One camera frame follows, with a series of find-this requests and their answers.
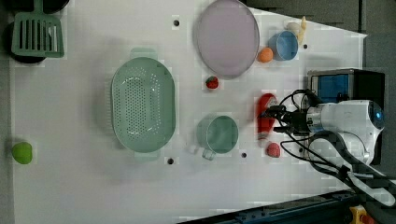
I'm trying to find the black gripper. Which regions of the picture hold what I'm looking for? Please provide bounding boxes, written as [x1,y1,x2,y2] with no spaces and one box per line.
[264,105,308,134]

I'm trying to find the red plush ketchup bottle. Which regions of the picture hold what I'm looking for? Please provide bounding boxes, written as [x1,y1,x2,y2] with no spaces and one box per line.
[255,93,277,147]

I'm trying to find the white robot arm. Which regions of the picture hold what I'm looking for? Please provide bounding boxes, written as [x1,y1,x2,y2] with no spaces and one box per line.
[258,100,395,208]

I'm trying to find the lilac round plate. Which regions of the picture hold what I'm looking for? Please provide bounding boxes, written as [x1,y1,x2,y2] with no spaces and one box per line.
[195,0,260,77]

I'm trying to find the pink plush fruit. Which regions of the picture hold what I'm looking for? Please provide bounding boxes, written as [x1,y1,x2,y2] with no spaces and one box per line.
[266,143,280,158]

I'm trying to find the silver black toaster oven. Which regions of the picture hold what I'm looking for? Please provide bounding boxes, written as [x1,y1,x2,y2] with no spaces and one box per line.
[306,69,385,164]

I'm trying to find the green metal cup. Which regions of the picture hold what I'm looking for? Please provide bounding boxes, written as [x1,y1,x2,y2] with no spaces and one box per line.
[196,115,239,161]

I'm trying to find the orange plush fruit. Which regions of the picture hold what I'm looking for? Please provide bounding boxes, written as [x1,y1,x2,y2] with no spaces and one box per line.
[258,48,274,63]

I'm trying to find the blue bowl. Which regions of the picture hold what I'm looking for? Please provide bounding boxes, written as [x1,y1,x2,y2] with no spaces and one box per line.
[268,31,299,61]

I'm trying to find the red plush strawberry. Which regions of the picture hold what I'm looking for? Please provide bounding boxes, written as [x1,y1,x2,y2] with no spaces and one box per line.
[205,76,219,90]

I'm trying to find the yellow plush banana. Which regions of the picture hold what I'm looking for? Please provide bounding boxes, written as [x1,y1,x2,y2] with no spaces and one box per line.
[297,16,306,45]

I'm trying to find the white plush garlic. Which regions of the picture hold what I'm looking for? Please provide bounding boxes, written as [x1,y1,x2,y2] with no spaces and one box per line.
[287,22,301,33]

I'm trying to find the yellow red emergency button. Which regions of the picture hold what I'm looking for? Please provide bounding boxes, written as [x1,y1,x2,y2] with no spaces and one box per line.
[349,205,376,224]

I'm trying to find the green oval colander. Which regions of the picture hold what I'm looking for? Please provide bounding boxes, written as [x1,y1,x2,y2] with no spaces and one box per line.
[111,48,177,161]

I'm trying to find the green slotted spatula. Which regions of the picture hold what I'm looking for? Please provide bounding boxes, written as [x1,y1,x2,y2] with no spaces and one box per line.
[11,0,64,58]

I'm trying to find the green plush apple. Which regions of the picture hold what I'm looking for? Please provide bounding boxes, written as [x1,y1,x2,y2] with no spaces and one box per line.
[12,142,33,164]

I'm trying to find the dark blue table frame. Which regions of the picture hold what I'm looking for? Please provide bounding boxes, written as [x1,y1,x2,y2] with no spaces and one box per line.
[177,190,359,224]

